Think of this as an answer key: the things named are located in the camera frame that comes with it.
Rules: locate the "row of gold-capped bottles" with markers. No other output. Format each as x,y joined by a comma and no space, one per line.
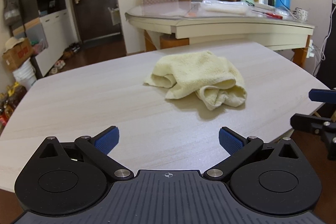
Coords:
10,103

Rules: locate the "tall black appliance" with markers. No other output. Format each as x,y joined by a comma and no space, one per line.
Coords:
329,56

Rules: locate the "white patterned mug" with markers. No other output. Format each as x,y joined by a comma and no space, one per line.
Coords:
302,14

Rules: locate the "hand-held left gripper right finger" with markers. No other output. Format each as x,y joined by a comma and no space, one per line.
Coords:
231,141

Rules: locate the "black charger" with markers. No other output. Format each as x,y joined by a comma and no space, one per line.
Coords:
271,1

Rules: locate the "white power strip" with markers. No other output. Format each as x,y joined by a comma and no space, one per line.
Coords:
311,49

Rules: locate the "white plastic bucket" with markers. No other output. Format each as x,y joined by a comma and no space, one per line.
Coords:
25,74

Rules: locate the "cream glass-topped dining table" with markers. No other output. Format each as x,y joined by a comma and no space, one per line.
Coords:
236,29

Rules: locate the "clear plastic bag white roll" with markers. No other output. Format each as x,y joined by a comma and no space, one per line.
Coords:
225,7

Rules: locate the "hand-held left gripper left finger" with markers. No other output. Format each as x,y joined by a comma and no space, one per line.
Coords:
107,141

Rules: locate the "grey hanging bag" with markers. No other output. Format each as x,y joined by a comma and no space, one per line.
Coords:
10,11

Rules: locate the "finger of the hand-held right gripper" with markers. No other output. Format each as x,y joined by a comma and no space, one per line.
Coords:
309,123
321,96

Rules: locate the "dark shoes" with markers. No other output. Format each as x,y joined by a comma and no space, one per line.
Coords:
73,50

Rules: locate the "pale yellow towel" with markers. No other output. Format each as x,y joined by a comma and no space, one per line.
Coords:
199,74

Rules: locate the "white wall rack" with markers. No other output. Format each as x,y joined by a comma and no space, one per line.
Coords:
114,15

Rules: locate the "cardboard box with red print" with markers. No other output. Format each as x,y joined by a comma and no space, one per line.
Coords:
18,56

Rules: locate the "white slippers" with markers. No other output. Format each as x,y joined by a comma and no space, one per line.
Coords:
57,66

